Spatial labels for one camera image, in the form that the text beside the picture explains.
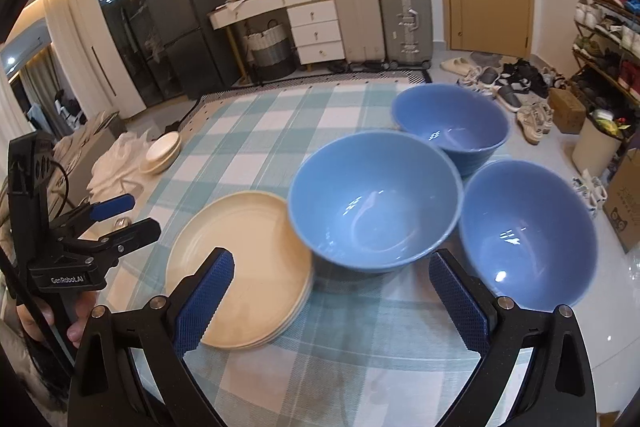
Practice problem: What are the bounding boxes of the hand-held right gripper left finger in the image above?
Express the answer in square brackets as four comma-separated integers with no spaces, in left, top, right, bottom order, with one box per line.
[67,247,236,427]

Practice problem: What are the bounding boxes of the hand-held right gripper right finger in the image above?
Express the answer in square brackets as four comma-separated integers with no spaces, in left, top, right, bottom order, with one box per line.
[429,249,598,427]

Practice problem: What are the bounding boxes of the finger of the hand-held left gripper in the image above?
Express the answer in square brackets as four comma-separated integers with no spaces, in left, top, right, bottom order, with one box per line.
[57,218,162,258]
[62,194,137,233]

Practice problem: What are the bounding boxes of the cream plate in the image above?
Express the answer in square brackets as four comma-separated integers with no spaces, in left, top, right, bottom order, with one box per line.
[220,287,308,351]
[220,267,315,350]
[166,191,315,348]

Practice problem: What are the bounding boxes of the blue bowl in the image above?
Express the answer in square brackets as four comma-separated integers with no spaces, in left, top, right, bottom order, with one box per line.
[287,130,464,275]
[457,159,599,310]
[390,83,511,178]

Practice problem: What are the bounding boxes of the person's left hand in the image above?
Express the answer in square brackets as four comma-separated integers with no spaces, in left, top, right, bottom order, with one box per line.
[17,304,97,349]

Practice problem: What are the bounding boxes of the pale checked cloth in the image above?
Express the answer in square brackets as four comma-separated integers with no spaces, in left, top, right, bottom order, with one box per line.
[100,167,176,308]

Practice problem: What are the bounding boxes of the small cream bowl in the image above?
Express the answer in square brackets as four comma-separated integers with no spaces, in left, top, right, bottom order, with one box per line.
[146,131,182,162]

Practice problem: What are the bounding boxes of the large cardboard box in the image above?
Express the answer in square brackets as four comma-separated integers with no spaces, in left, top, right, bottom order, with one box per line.
[602,147,640,253]

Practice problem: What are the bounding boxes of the black glass cabinet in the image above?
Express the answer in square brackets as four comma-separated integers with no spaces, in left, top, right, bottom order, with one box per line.
[89,0,173,108]

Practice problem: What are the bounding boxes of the grey fridge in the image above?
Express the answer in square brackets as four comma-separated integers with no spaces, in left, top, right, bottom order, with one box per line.
[139,0,241,100]

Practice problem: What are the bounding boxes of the white trash bin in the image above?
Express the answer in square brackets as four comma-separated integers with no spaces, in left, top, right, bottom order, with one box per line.
[571,109,631,178]

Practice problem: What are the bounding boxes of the small brown carton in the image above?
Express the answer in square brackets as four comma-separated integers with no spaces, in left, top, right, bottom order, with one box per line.
[548,88,587,135]

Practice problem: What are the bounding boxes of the woven laundry basket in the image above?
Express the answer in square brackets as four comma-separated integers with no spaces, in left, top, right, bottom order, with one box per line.
[243,19,297,80]

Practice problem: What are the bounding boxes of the scattered shoes and slippers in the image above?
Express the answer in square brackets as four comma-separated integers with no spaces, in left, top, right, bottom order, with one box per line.
[440,52,568,146]

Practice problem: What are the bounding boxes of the white vanity desk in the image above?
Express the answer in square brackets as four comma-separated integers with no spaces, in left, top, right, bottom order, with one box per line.
[208,0,347,72]

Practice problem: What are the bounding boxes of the metal shoe rack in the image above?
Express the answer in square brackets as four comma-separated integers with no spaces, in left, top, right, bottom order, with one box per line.
[570,0,640,108]

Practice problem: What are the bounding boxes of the silver suitcase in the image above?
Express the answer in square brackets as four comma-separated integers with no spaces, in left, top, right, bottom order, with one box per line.
[376,0,433,68]

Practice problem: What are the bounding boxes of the beige suitcase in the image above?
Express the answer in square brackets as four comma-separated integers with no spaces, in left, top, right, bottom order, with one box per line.
[330,0,387,70]

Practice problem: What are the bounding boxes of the group of racked shoes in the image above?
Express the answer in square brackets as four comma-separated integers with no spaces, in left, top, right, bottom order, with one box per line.
[570,0,640,105]

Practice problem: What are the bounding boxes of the black cable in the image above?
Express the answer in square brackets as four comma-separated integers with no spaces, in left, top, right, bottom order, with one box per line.
[0,159,76,363]

